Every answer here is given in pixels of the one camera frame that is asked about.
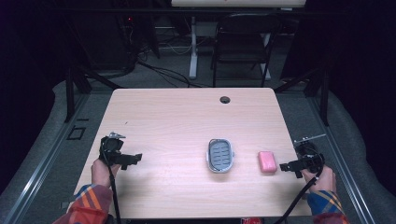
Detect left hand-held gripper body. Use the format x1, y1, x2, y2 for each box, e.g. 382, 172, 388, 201
98, 132, 127, 166

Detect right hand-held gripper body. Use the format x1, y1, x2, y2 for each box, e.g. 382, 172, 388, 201
293, 133, 327, 174

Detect pink soap bar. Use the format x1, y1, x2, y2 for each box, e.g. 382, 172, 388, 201
257, 150, 278, 175

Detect grey soap dish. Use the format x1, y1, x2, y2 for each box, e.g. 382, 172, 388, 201
205, 137, 236, 175

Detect person's left hand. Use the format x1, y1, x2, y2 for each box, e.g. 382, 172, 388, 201
90, 157, 122, 189

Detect person's right hand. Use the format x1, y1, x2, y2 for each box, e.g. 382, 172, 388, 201
300, 164, 338, 194

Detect white desk leg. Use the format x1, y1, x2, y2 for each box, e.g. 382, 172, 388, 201
189, 16, 199, 80

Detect black folding chair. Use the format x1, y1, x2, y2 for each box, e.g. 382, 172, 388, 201
210, 12, 284, 88

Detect white desk top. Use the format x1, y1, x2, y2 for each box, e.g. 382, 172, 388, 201
170, 0, 307, 8

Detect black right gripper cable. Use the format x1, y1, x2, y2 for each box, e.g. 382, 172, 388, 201
273, 155, 327, 224

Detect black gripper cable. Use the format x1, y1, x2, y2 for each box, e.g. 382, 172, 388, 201
101, 146, 123, 224
273, 155, 327, 224

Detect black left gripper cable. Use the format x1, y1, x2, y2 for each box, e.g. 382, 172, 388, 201
101, 146, 123, 224

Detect aluminium floor rail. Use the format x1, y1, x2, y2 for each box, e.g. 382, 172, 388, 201
2, 92, 92, 224
306, 94, 379, 224

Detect black metal frame stand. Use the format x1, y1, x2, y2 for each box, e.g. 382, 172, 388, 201
274, 66, 331, 127
64, 18, 122, 123

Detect black floor cables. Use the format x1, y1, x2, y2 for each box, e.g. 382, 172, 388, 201
122, 18, 216, 89

